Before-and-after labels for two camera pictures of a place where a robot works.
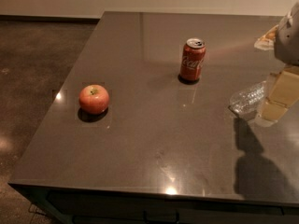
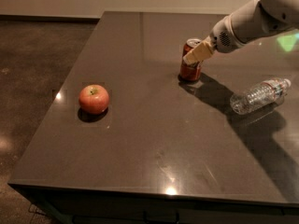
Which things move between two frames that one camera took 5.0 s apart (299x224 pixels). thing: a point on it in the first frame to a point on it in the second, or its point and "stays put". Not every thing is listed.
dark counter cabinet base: x=90 y=206 stays put
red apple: x=93 y=99 stays put
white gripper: x=288 y=39 to x=221 y=38
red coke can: x=193 y=54 stays put
